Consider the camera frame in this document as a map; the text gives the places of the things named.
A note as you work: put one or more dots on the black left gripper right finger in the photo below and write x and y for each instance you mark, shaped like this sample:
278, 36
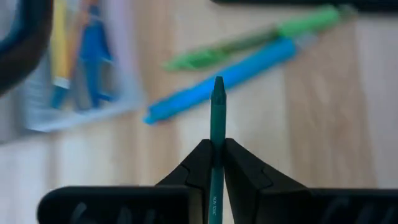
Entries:
245, 177

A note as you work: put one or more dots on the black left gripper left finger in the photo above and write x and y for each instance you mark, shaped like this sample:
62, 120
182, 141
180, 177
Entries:
199, 174

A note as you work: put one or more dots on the blue multicolour pen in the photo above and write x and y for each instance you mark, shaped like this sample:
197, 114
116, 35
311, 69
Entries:
248, 67

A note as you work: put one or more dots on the light green mechanical pencil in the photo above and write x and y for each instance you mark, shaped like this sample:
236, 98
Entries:
304, 21

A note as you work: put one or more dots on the yellow highlighter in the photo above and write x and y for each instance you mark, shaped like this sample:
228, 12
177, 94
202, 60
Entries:
60, 40

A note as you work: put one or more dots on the orange pencil with blue end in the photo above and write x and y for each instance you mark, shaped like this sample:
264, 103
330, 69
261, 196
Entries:
79, 18

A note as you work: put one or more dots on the black marker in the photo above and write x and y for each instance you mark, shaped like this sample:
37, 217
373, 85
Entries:
379, 6

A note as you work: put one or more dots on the clear plastic pencil box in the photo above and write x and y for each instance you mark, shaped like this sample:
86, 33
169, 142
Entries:
37, 118

